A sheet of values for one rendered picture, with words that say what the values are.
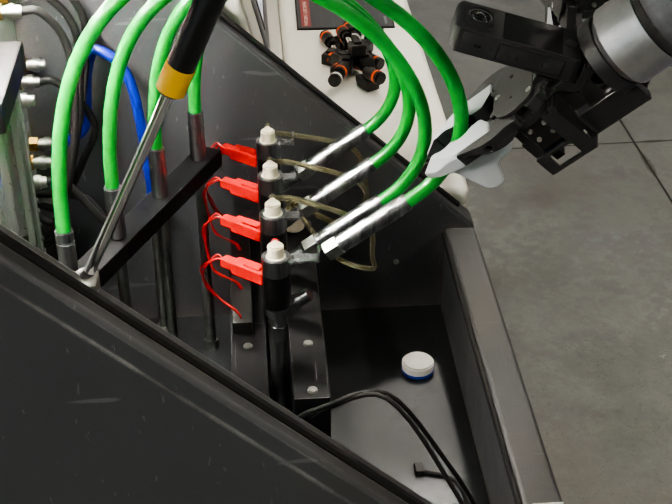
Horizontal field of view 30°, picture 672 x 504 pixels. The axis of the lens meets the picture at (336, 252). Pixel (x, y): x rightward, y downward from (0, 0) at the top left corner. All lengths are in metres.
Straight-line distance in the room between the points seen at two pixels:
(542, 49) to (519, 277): 2.16
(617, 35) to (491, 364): 0.45
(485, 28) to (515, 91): 0.07
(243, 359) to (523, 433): 0.30
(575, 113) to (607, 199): 2.46
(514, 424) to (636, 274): 2.01
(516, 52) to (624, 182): 2.61
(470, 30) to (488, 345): 0.44
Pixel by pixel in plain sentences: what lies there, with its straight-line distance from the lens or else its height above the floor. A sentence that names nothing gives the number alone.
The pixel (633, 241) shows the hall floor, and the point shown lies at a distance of 3.41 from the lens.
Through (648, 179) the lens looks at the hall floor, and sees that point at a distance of 3.71.
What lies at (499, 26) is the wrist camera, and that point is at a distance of 1.09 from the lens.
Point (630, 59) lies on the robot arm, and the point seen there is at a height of 1.36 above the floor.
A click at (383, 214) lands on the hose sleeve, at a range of 1.20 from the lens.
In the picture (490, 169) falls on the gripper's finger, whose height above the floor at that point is 1.23.
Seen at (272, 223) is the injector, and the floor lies 1.12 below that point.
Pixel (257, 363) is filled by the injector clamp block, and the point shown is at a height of 0.98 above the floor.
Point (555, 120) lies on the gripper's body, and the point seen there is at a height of 1.29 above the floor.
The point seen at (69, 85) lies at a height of 1.31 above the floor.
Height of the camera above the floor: 1.79
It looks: 33 degrees down
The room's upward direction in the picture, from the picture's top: straight up
